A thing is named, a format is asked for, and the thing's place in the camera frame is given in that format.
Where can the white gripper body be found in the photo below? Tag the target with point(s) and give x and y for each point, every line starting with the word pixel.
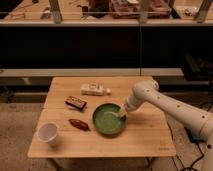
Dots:
pixel 131 103

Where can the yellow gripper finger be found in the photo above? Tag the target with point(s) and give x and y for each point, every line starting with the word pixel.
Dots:
pixel 121 113

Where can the green ceramic bowl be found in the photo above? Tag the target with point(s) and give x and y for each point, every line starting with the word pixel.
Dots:
pixel 106 121

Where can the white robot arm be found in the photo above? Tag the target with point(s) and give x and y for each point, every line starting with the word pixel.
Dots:
pixel 196 119

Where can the red snack packet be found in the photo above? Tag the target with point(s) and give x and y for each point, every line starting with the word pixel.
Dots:
pixel 79 124

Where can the brown chocolate bar wrapper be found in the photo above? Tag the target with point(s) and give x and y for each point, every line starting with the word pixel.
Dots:
pixel 75 102

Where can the wooden table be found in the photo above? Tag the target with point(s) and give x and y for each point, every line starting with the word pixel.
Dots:
pixel 146 133

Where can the black box on floor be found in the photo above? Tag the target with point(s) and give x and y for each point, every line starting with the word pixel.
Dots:
pixel 194 138

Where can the white plastic cup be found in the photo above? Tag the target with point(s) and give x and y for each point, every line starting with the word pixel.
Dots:
pixel 48 133

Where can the long workbench shelf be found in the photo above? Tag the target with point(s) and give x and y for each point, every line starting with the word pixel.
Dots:
pixel 44 38

